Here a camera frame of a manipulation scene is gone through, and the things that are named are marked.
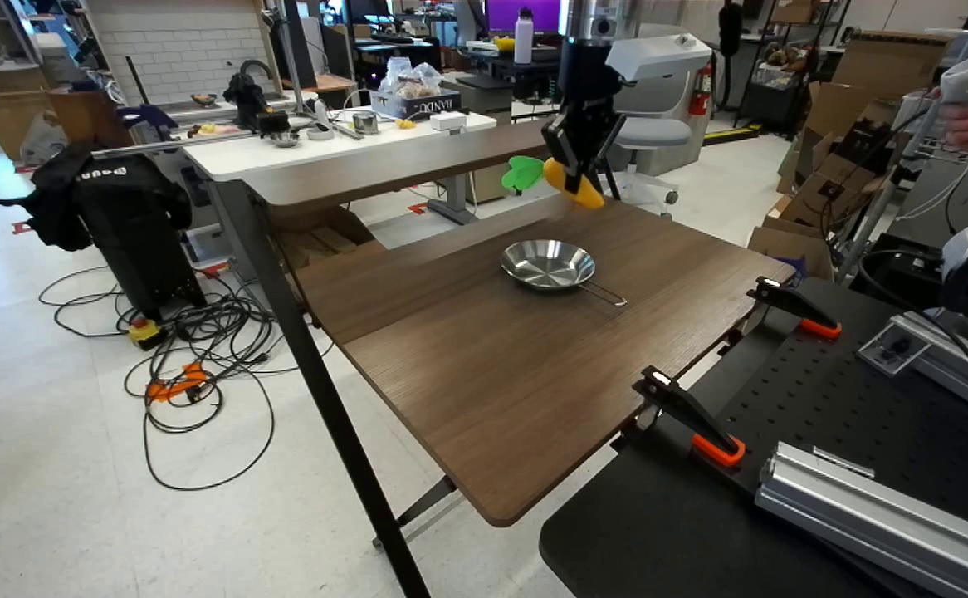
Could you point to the small white box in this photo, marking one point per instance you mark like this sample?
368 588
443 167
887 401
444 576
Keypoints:
448 121

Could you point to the black clamp with orange grip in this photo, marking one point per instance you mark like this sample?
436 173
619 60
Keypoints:
687 411
793 304

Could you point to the metal cup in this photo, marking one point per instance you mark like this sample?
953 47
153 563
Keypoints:
365 123

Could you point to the yellow emergency stop button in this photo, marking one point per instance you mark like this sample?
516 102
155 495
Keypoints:
144 332

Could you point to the white water bottle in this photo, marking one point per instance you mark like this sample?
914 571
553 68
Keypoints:
523 37

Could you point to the monitor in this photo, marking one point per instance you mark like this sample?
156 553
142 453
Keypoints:
524 13

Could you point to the white brick pattern panel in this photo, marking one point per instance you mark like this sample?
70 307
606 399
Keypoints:
177 41

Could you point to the black computer case with cloth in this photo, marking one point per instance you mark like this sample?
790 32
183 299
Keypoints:
131 220

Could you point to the aluminium rail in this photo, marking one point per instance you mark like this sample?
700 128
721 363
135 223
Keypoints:
882 519
945 361

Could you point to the grey office chair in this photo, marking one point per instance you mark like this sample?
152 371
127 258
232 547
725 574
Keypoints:
650 133

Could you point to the small steel pan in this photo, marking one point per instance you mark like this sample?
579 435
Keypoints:
547 264

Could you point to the carrot plush toy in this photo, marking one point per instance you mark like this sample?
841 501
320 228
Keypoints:
574 184

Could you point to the small black robot arm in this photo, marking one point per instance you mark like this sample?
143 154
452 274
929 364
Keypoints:
250 100

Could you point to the white desk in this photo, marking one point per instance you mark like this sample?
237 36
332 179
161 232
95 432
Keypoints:
326 149

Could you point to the red fire extinguisher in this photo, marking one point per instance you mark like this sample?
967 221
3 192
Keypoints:
700 90

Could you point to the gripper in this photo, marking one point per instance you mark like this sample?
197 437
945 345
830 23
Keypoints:
588 79

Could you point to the stack of cardboard boxes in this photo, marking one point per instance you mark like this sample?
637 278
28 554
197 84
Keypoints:
853 141

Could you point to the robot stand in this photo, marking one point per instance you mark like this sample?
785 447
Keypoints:
783 498

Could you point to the box with plastic bags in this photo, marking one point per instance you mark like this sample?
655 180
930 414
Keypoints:
413 93

